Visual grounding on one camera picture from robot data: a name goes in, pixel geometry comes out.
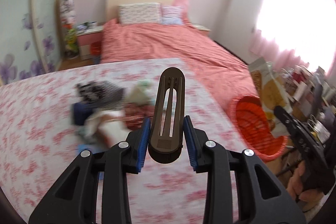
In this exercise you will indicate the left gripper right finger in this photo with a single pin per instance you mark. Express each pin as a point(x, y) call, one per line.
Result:
point(261, 196)

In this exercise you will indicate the brown paper bag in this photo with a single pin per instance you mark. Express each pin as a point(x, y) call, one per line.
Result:
point(271, 94)

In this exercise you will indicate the brown plaid scrunchie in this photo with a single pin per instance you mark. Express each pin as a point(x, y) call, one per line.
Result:
point(135, 114)

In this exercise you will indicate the green plush toy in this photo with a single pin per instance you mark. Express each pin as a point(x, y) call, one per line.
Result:
point(71, 46)

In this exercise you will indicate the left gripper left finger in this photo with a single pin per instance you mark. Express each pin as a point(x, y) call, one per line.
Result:
point(72, 198)

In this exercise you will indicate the coral pink bed duvet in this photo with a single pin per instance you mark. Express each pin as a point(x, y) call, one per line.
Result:
point(224, 75)

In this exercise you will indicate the pink white nightstand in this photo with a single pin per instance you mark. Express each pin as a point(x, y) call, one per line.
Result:
point(86, 38)

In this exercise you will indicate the hanging plush toy organizer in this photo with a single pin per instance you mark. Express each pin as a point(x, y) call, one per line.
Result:
point(67, 12)

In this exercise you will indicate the right human hand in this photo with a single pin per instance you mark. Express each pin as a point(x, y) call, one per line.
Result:
point(310, 200)

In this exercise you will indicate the red plastic laundry basket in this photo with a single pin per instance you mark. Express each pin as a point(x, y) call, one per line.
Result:
point(246, 114)

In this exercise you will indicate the far beige nightstand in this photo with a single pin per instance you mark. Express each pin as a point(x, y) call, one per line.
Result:
point(202, 29)

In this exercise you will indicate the floral sliding wardrobe door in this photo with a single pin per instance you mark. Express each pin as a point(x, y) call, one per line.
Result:
point(30, 40)

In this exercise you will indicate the black daisy print cloth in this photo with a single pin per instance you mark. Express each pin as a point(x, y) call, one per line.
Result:
point(100, 94)

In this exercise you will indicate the pink window curtain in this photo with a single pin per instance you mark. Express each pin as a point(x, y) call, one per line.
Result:
point(296, 32)

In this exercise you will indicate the dark brown plastic comb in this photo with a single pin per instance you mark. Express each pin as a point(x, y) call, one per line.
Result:
point(166, 137)

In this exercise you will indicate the navy green fabric pouch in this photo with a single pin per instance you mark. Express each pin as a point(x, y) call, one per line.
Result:
point(80, 112)

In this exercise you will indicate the cluttered white shelf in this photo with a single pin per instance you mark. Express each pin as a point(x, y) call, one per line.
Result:
point(310, 102)

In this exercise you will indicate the floral white pillow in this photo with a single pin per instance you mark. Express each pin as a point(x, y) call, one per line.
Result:
point(137, 13)

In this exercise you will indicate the striped pink pillow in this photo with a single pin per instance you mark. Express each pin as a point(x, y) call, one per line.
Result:
point(171, 15)

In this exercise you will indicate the floral pink tablecloth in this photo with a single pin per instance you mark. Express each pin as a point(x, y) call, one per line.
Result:
point(39, 139)

